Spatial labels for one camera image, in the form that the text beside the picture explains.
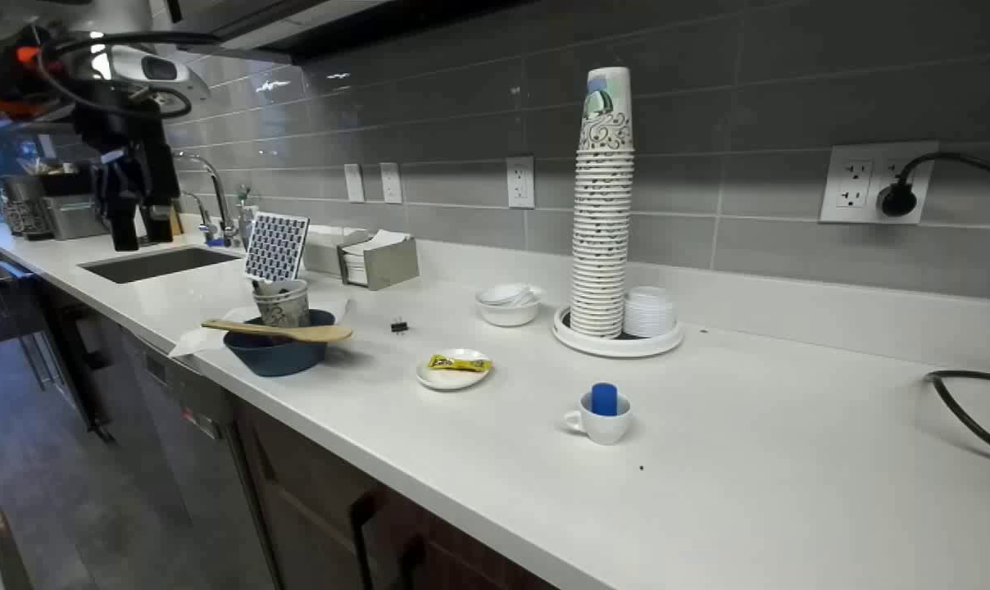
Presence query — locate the wooden cabinet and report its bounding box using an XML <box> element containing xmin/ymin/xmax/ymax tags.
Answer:
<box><xmin>230</xmin><ymin>404</ymin><xmax>553</xmax><ymax>590</ymax></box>

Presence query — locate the black power plug cable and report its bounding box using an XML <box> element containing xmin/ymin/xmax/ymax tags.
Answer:
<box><xmin>874</xmin><ymin>148</ymin><xmax>990</xmax><ymax>219</ymax></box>

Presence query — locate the wooden spoon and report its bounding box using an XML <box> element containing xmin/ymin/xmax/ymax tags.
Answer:
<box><xmin>199</xmin><ymin>315</ymin><xmax>356</xmax><ymax>346</ymax></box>

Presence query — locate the stainless steel sink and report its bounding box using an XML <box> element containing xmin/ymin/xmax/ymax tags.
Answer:
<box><xmin>78</xmin><ymin>246</ymin><xmax>243</xmax><ymax>288</ymax></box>

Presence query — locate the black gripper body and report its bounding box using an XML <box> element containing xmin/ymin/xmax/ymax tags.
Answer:
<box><xmin>78</xmin><ymin>111</ymin><xmax>183</xmax><ymax>219</ymax></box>

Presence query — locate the chrome faucet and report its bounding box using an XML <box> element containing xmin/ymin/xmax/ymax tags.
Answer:
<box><xmin>175</xmin><ymin>148</ymin><xmax>241</xmax><ymax>249</ymax></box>

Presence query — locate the white double wall outlet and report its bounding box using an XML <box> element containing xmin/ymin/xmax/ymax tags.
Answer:
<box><xmin>819</xmin><ymin>141</ymin><xmax>941</xmax><ymax>227</ymax></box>

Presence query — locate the white wall switch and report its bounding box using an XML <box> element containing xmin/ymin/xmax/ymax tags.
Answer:
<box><xmin>376</xmin><ymin>162</ymin><xmax>403</xmax><ymax>205</ymax></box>
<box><xmin>340</xmin><ymin>162</ymin><xmax>367</xmax><ymax>205</ymax></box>

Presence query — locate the metal countertop appliance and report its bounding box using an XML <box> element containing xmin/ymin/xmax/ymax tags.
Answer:
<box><xmin>0</xmin><ymin>167</ymin><xmax>113</xmax><ymax>244</ymax></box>

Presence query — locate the white round tray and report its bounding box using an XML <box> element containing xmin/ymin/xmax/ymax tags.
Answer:
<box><xmin>552</xmin><ymin>305</ymin><xmax>686</xmax><ymax>359</ymax></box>

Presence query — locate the blue capsule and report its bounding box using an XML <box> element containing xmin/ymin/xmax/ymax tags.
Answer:
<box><xmin>586</xmin><ymin>379</ymin><xmax>622</xmax><ymax>418</ymax></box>

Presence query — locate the black cable on counter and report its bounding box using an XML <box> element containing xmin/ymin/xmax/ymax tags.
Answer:
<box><xmin>924</xmin><ymin>367</ymin><xmax>990</xmax><ymax>461</ymax></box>

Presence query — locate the white bowl with lids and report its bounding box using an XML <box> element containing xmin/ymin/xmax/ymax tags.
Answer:
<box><xmin>471</xmin><ymin>283</ymin><xmax>548</xmax><ymax>332</ymax></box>

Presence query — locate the yellow sachet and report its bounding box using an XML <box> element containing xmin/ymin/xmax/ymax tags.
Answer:
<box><xmin>425</xmin><ymin>352</ymin><xmax>489</xmax><ymax>378</ymax></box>

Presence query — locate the white box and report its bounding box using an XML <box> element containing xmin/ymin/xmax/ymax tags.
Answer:
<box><xmin>301</xmin><ymin>222</ymin><xmax>375</xmax><ymax>276</ymax></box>

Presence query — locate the grey napkin dispenser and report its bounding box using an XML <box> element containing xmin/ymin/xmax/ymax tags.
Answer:
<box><xmin>339</xmin><ymin>227</ymin><xmax>423</xmax><ymax>293</ymax></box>

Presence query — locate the dark blue bowl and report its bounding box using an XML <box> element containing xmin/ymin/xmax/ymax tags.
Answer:
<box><xmin>224</xmin><ymin>308</ymin><xmax>340</xmax><ymax>379</ymax></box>

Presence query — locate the white saucer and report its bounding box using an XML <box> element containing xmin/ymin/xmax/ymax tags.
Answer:
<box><xmin>414</xmin><ymin>345</ymin><xmax>498</xmax><ymax>393</ymax></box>

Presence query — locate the range hood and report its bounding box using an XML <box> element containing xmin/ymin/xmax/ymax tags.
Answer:
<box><xmin>147</xmin><ymin>0</ymin><xmax>541</xmax><ymax>62</ymax></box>

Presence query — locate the white espresso cup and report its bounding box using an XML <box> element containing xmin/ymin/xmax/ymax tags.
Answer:
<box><xmin>562</xmin><ymin>391</ymin><xmax>635</xmax><ymax>447</ymax></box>

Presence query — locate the short white cup stack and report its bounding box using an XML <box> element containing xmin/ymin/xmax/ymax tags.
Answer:
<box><xmin>622</xmin><ymin>286</ymin><xmax>683</xmax><ymax>342</ymax></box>

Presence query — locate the tall paper cup stack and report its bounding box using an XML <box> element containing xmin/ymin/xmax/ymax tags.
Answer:
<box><xmin>570</xmin><ymin>62</ymin><xmax>639</xmax><ymax>342</ymax></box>

